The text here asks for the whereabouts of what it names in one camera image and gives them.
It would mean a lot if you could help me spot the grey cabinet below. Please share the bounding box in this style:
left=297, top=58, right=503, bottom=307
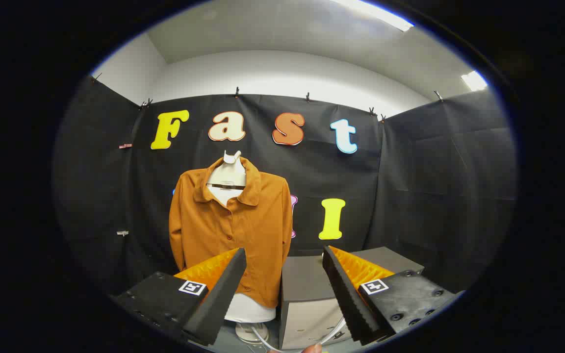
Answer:
left=279, top=247, right=425, bottom=350

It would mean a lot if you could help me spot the long ceiling light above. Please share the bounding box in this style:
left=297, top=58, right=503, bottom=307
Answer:
left=332, top=0, right=414, bottom=32

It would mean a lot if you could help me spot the white cable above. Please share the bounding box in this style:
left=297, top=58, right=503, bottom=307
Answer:
left=250, top=318, right=348, bottom=353

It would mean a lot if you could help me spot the white mannequin torso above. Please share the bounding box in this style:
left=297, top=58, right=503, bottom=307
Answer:
left=206, top=150, right=277, bottom=344

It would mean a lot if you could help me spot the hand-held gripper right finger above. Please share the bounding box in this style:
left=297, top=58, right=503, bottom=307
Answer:
left=322, top=245, right=462, bottom=346

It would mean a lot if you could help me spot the square ceiling light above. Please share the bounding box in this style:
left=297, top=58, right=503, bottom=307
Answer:
left=461, top=71, right=488, bottom=92

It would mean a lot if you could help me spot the row of black clips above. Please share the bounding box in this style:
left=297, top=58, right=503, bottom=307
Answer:
left=91, top=73, right=444, bottom=123

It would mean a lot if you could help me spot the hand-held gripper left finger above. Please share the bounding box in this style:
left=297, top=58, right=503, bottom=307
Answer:
left=111, top=248, right=247, bottom=346

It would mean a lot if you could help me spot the orange button-up shirt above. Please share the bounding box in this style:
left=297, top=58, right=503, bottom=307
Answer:
left=169, top=157, right=294, bottom=308

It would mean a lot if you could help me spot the black backdrop cloth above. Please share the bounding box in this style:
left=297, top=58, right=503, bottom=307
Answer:
left=52, top=76, right=517, bottom=300

